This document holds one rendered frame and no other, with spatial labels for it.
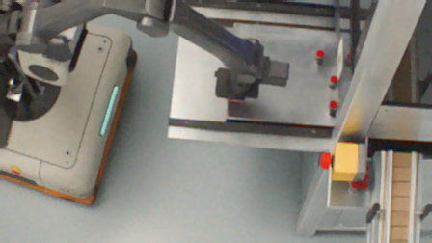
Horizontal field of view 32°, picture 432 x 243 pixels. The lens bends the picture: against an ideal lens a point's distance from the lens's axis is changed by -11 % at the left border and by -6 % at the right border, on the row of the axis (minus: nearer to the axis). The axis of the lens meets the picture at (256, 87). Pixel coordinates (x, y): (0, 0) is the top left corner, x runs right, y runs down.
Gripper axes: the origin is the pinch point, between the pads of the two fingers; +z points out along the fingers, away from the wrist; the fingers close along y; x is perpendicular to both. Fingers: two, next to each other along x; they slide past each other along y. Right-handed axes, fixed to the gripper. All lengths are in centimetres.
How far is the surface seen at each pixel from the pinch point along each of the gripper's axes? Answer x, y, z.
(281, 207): -2, 32, 86
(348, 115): -12.1, 21.8, -27.8
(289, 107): -0.5, 14.6, -0.1
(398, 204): -25.8, 41.7, -9.0
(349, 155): -17.3, 25.7, -16.9
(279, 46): 16.0, 10.9, 0.5
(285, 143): -9.8, 14.3, 0.1
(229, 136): -9.3, 0.5, 2.2
